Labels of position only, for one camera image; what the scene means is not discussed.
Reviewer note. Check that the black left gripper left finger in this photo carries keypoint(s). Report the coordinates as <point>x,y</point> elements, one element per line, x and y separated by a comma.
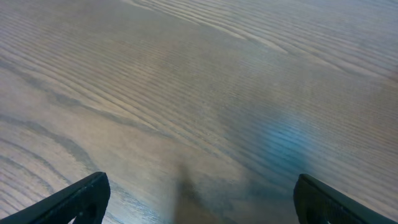
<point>82,202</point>

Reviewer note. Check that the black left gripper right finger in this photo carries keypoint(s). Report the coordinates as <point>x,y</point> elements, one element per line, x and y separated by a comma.
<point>318,203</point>

